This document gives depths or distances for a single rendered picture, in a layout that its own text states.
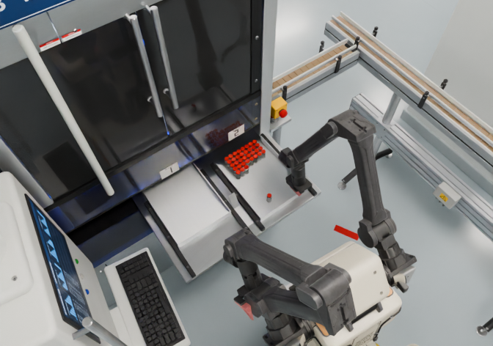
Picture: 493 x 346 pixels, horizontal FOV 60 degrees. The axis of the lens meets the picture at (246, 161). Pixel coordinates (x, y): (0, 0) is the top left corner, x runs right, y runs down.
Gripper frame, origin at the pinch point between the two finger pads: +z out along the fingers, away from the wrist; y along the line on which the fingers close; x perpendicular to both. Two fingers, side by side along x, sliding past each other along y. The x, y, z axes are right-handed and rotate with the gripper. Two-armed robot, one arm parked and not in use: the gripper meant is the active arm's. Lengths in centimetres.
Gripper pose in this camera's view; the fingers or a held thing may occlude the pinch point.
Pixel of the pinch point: (299, 193)
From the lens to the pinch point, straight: 187.9
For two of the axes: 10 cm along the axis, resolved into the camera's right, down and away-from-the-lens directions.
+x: -8.1, 5.0, -3.0
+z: 1.3, 6.5, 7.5
